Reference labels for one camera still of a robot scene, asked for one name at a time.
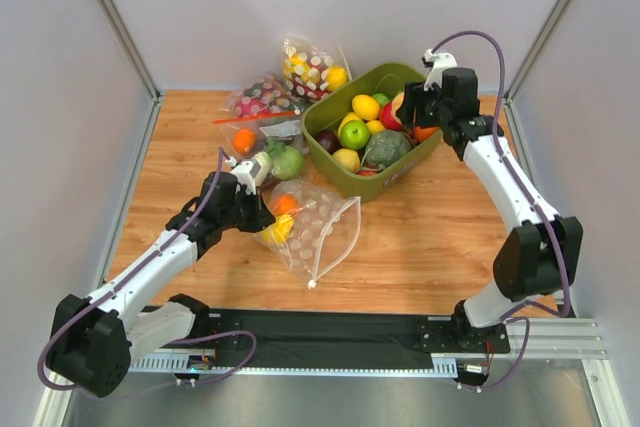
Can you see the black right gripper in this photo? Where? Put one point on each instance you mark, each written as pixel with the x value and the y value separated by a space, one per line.
pixel 417 108

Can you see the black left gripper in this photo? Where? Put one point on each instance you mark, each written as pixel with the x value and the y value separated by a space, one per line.
pixel 255 212

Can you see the fake yellow peach with leaf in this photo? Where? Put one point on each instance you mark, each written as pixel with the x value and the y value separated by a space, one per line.
pixel 396 104

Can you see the fake red peach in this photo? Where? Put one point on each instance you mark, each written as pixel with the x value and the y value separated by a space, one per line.
pixel 388 118

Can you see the fake yellow lemon from bag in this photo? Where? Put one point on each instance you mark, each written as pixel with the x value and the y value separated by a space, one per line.
pixel 366 107

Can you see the fake orange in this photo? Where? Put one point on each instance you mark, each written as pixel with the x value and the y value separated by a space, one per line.
pixel 243 141
pixel 284 204
pixel 421 134

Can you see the fake yellow pear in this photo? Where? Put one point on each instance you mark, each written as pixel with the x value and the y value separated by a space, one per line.
pixel 279 232
pixel 375 126

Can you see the clear zip bag with fruit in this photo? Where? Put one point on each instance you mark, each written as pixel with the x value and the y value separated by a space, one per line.
pixel 326 230

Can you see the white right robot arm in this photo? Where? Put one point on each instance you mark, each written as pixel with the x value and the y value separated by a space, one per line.
pixel 540 254

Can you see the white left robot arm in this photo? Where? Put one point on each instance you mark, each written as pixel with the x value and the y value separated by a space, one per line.
pixel 95 339

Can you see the fake orange in bin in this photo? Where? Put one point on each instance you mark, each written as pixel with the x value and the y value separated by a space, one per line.
pixel 421 134

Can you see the fake bumpy green fruit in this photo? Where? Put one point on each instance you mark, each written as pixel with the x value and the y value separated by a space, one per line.
pixel 381 98

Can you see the fake netted melon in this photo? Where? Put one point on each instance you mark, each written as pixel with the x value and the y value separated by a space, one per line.
pixel 385 148

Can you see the fake green apple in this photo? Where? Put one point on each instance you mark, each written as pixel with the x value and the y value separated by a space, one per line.
pixel 355 135

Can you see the fake green cabbage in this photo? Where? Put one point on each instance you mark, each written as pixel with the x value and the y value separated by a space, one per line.
pixel 288 162

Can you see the fake red apple in bin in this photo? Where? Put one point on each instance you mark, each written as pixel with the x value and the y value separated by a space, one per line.
pixel 368 172

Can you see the fake yellow quince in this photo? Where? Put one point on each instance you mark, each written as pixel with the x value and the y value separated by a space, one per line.
pixel 348 159

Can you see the fake dark red plum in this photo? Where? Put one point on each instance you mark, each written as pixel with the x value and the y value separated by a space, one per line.
pixel 328 140

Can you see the clear bag with orange zipper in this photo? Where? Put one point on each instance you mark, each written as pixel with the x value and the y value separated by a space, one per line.
pixel 276 140

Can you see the polka dot bag with lemon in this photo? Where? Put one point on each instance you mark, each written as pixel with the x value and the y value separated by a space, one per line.
pixel 312 73

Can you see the polka dot bag with strawberry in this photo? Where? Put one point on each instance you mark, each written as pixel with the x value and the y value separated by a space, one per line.
pixel 261 96

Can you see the green plastic bin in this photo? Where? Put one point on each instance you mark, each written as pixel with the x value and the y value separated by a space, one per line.
pixel 389 79

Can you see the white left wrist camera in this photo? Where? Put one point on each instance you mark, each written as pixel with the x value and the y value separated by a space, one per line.
pixel 251 174

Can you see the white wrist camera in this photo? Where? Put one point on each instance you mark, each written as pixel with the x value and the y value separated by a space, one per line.
pixel 251 174
pixel 436 63

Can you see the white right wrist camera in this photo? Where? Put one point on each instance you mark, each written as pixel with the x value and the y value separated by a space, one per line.
pixel 436 63

